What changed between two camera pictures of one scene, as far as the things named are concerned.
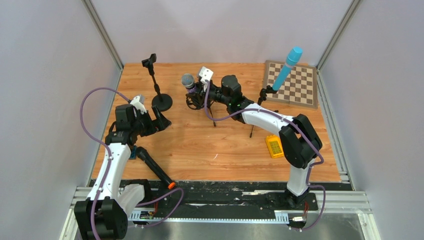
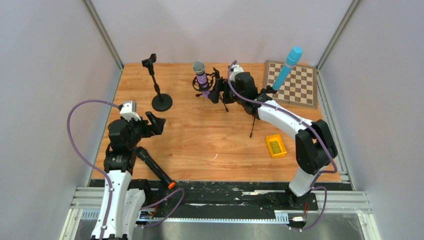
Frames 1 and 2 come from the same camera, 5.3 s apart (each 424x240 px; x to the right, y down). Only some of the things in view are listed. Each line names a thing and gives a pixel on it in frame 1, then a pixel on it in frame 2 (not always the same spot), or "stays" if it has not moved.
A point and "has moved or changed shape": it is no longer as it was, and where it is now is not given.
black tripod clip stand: x=263 y=95 stays
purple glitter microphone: x=187 y=80 has moved or changed shape
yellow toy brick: x=275 y=146 stays
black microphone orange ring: x=142 y=153 stays
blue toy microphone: x=292 y=57 stays
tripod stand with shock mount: x=197 y=101 -> x=211 y=78
